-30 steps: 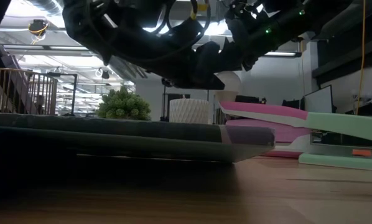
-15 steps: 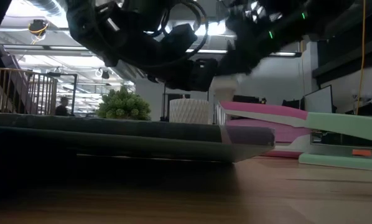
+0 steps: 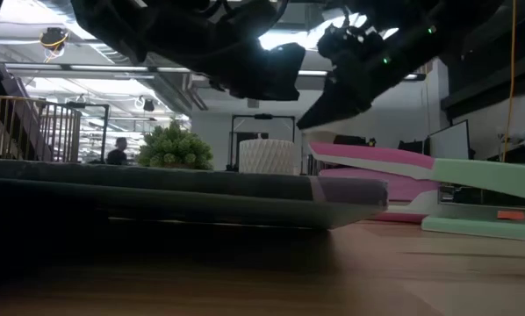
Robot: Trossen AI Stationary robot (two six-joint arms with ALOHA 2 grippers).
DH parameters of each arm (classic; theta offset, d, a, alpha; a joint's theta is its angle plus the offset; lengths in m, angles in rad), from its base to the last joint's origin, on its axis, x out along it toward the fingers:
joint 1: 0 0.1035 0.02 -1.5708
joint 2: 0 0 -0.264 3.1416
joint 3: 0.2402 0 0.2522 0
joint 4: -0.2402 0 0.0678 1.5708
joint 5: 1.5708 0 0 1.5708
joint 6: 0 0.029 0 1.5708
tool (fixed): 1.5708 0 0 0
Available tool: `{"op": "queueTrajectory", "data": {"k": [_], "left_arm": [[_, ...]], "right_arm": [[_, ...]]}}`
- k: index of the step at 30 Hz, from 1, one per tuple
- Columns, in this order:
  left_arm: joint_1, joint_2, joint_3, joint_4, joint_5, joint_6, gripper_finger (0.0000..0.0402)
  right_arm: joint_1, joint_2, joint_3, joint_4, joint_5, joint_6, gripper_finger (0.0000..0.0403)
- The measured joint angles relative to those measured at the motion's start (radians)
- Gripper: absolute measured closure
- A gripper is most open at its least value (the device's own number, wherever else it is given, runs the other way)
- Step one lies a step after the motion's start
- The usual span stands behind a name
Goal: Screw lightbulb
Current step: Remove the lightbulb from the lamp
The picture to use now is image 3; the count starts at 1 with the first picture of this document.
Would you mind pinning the white textured pen cup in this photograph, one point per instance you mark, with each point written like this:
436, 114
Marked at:
267, 158

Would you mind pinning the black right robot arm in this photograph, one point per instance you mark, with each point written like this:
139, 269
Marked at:
464, 17

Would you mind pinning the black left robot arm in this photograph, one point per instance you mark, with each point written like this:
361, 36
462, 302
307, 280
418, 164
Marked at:
113, 22

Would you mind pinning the grey wall vent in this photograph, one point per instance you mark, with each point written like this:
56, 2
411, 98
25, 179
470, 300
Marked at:
253, 103

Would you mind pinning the person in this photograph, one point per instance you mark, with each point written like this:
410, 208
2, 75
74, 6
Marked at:
117, 155

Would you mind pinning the black background stand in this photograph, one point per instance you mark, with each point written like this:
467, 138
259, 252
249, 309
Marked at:
107, 131

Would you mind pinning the pink stapler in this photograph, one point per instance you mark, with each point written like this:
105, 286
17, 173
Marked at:
376, 153

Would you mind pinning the computer monitor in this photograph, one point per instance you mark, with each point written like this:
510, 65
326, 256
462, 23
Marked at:
449, 140

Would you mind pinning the green artificial succulent plant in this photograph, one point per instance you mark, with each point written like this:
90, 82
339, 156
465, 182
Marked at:
174, 151

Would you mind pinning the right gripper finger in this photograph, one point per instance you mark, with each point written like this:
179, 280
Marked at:
337, 103

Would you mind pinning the long ceiling light strip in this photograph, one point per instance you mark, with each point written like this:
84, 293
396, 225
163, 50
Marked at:
109, 68

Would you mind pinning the mint green stapler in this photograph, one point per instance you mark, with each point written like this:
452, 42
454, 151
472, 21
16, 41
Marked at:
486, 175

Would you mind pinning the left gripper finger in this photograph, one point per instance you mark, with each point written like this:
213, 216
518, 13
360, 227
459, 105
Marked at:
271, 74

